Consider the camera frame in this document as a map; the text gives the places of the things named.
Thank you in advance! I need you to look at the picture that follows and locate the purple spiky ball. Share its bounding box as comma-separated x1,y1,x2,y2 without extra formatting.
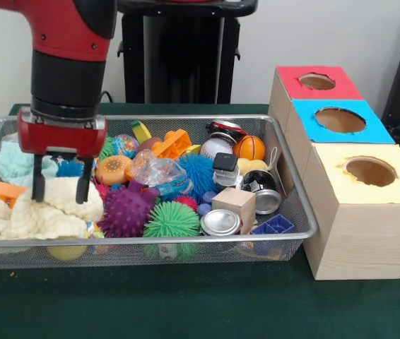
97,179,160,238

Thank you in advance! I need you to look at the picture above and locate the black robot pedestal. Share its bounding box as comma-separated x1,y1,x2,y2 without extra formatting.
117,0,259,105

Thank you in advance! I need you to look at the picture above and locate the mint green cloth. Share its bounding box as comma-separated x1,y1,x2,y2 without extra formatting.
0,141,59,188

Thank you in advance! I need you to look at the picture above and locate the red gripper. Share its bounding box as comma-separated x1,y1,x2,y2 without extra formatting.
16,107,108,205

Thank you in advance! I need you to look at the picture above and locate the wooden cube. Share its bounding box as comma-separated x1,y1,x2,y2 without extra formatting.
211,186,257,236

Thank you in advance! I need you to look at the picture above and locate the wooden box with three holes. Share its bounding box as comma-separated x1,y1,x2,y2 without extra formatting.
267,65,400,282

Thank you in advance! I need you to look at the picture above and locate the silver mesh bin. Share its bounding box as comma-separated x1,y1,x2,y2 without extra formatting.
0,114,318,271

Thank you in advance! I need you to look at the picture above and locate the green spiky ball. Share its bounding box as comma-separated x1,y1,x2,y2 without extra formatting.
142,201,201,238

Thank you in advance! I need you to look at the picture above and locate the blue spiky ball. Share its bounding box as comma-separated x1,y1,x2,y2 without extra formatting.
177,153,220,202

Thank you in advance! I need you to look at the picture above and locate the silver tin can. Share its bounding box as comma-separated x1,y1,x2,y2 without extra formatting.
199,208,242,237

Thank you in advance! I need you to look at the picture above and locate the crumpled clear plastic bottle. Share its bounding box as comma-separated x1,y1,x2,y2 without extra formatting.
129,148,194,197

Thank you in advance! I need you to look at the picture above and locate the cream waffle cloth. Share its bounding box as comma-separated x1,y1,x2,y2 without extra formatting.
0,176,105,241

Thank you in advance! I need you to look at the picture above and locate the small orange basketball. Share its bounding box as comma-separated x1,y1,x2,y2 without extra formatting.
233,135,267,162

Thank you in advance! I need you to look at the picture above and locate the dark green table cloth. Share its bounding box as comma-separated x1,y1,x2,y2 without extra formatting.
0,102,400,339

